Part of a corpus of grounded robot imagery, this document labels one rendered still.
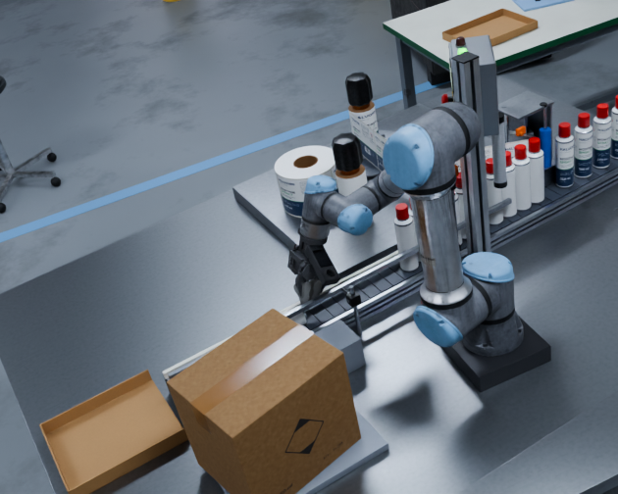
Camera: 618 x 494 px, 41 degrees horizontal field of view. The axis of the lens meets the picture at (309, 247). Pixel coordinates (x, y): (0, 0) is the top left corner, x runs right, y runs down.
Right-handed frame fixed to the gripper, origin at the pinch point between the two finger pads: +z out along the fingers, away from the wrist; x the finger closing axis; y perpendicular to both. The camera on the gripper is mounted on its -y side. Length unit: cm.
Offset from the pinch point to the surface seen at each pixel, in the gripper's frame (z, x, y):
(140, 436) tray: 26, 46, -4
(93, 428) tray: 30, 55, 6
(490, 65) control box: -69, -29, -17
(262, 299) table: 10.3, 0.9, 22.6
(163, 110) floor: 62, -99, 352
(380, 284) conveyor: -3.4, -22.0, -0.9
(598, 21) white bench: -57, -192, 92
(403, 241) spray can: -16.4, -26.6, -1.7
